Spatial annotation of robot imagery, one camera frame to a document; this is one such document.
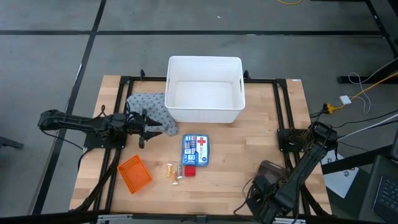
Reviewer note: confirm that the grey patterned cloth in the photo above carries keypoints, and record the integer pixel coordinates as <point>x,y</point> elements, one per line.
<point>155,105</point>

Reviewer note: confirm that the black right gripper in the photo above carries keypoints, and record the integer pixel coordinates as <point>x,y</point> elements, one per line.
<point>270,172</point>

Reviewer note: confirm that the white power adapter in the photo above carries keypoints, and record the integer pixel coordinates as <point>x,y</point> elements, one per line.
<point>345,99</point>

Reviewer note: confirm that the white paper sheet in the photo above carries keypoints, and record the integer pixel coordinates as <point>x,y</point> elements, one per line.
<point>340,180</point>

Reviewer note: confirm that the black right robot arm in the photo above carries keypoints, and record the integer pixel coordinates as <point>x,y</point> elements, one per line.
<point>311,155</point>

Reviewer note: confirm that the white textured plastic basket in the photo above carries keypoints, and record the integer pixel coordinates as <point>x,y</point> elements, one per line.
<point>203,93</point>

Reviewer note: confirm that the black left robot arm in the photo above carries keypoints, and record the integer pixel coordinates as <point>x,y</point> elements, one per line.
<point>77,123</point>

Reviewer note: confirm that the black metal table frame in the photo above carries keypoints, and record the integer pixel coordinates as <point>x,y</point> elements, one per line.
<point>261,80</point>

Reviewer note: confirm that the black laptop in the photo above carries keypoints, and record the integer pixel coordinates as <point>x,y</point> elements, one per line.
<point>382,189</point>

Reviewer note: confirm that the amber pill bottle white cap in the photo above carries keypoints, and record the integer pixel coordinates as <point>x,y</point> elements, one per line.
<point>175,180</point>

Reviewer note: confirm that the black neighbouring table frame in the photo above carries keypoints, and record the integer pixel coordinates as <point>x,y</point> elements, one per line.
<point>377,25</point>

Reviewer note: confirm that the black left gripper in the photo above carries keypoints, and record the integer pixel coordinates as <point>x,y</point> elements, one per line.
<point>136,124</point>

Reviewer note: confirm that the blue first aid kit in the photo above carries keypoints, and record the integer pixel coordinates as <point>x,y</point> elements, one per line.
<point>195,150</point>

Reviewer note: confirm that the clear pill bottle white cap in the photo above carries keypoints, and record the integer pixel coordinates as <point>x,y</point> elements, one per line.
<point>180,171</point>

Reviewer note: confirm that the small red block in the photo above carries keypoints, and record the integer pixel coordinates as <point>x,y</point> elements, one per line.
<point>190,171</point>

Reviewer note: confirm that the orange plastic mesh basket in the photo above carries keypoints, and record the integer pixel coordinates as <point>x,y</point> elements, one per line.
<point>134,174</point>

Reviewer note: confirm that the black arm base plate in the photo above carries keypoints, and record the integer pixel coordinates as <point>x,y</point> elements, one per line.
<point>93,141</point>
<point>287,140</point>

